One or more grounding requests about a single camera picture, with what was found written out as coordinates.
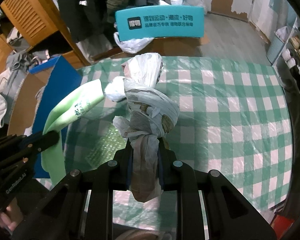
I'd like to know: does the red object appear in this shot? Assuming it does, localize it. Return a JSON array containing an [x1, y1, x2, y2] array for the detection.
[[272, 214, 296, 233]]

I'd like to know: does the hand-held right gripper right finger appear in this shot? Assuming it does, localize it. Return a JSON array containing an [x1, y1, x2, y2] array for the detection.
[[157, 142, 268, 230]]

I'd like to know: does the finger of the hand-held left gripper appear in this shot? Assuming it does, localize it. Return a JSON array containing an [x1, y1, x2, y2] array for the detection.
[[0, 137, 60, 171], [0, 130, 61, 153]]

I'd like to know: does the knotted white plastic bag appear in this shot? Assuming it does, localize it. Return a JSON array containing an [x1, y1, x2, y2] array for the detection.
[[113, 53, 180, 202]]

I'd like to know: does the pair of white shoes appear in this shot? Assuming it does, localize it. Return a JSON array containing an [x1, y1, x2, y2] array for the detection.
[[282, 48, 300, 73]]

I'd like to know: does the person's left hand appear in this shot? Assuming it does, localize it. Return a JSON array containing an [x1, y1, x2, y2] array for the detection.
[[0, 204, 20, 232]]

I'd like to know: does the teal printed box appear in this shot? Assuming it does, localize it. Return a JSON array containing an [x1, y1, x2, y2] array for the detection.
[[115, 5, 206, 41]]

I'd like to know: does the black hanging jacket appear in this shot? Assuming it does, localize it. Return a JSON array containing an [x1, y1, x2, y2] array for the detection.
[[52, 0, 111, 43]]

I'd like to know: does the light grey fleece garment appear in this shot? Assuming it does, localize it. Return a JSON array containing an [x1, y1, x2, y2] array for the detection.
[[0, 68, 18, 128]]

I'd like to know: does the green checkered tablecloth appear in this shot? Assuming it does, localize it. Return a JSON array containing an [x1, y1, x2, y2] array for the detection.
[[37, 56, 293, 230]]

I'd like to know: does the grey hoodie pile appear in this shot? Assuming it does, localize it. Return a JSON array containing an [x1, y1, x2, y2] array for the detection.
[[6, 27, 56, 68]]

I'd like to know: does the blue-sided cardboard box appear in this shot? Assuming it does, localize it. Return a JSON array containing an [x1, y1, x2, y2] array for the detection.
[[7, 56, 82, 178]]

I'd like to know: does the white door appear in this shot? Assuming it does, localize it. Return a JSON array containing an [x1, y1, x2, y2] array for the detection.
[[250, 0, 273, 28]]

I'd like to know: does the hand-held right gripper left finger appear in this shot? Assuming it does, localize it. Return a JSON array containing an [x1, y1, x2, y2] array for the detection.
[[22, 140, 135, 230]]

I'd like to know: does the light grey coat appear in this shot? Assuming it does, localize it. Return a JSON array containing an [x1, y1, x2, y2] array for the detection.
[[76, 33, 114, 58]]

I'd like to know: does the light green plastic bag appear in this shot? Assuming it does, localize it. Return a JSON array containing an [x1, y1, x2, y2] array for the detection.
[[41, 78, 108, 183]]

